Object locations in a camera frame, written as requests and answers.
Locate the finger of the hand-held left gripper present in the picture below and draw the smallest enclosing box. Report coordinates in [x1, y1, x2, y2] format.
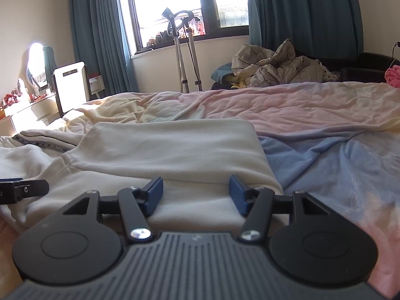
[0, 177, 50, 206]

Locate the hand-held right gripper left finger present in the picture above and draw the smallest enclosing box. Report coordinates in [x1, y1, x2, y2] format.
[62, 176, 164, 243]

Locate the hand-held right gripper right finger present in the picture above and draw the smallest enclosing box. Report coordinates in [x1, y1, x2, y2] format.
[229, 175, 319, 243]

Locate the cream white garment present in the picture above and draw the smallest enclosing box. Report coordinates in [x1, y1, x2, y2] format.
[0, 118, 284, 235]

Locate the white dressing table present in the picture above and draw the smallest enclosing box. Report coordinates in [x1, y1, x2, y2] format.
[0, 91, 66, 138]

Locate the pastel bed sheet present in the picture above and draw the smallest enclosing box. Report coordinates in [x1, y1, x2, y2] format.
[0, 80, 400, 297]

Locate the white chair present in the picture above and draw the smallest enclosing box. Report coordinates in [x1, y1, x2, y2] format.
[52, 61, 90, 117]

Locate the teal pillow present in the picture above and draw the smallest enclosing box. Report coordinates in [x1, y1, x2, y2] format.
[210, 62, 241, 83]

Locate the oval vanity mirror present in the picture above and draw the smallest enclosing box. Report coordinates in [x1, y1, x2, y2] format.
[21, 43, 56, 89]

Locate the crumpled grey quilt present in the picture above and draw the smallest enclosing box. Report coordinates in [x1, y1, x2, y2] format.
[231, 39, 339, 88]

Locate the garment steamer stand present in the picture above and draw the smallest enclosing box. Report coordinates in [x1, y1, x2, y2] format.
[161, 6, 204, 94]

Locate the teal curtain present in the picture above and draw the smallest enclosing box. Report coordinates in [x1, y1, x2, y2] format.
[244, 0, 366, 57]
[68, 0, 139, 102]

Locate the dark sofa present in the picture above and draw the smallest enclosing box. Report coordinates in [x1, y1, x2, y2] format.
[294, 49, 400, 83]

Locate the window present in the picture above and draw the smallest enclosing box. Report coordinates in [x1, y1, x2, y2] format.
[124, 0, 251, 51]

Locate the pink knitted item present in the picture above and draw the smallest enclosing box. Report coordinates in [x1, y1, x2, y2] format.
[384, 64, 400, 83]

